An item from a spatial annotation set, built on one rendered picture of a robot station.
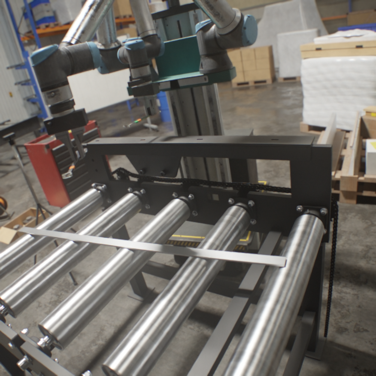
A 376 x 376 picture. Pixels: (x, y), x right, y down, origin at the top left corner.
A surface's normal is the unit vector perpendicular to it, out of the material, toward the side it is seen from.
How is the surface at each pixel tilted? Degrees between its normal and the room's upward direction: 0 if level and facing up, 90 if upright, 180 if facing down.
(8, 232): 25
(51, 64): 89
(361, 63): 94
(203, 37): 90
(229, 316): 0
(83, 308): 53
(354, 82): 94
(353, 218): 0
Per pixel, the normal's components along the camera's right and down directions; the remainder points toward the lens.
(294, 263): 0.01, -0.83
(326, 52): -0.77, 0.42
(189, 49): -0.36, 0.49
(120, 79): 0.55, 0.28
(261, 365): 0.26, -0.70
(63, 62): 0.72, 0.22
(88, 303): 0.55, -0.45
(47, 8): 0.83, 0.09
